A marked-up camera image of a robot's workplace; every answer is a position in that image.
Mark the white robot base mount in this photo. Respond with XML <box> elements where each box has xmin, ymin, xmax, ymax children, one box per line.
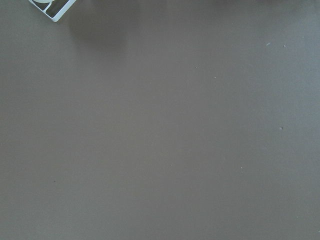
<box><xmin>29</xmin><ymin>0</ymin><xmax>76</xmax><ymax>23</ymax></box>

